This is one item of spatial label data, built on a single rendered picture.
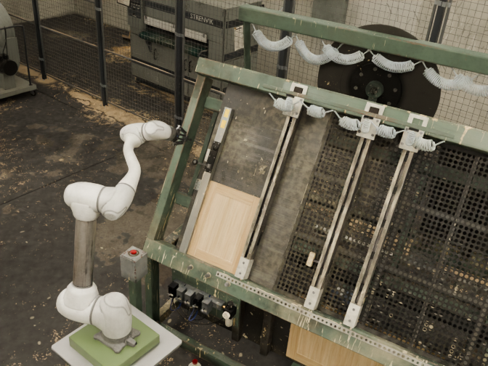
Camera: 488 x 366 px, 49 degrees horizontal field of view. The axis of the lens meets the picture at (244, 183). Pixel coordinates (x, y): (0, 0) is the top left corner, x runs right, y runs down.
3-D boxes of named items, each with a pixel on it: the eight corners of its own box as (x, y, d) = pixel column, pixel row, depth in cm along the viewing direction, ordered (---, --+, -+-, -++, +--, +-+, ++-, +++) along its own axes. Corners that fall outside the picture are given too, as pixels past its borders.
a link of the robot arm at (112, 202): (133, 184, 264) (107, 178, 266) (118, 210, 252) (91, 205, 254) (136, 201, 273) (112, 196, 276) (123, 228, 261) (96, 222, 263)
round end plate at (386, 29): (307, 130, 378) (324, 14, 337) (311, 127, 382) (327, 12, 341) (421, 164, 346) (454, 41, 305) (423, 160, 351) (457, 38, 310)
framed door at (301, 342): (287, 353, 360) (285, 355, 358) (297, 291, 332) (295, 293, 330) (422, 418, 324) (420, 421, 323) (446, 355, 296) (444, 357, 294)
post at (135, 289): (131, 358, 378) (127, 276, 340) (137, 353, 383) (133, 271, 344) (139, 362, 376) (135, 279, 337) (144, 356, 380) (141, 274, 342)
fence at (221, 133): (181, 250, 345) (179, 250, 341) (227, 107, 339) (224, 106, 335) (188, 253, 343) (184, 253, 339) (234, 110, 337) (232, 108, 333)
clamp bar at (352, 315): (342, 319, 302) (331, 327, 280) (412, 116, 294) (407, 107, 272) (359, 327, 298) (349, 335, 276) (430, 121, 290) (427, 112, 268)
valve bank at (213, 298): (158, 308, 342) (158, 279, 330) (172, 295, 353) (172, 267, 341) (226, 342, 323) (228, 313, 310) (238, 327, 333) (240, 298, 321)
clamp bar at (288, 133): (236, 274, 329) (218, 277, 307) (298, 86, 321) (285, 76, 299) (250, 279, 325) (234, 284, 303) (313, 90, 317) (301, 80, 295)
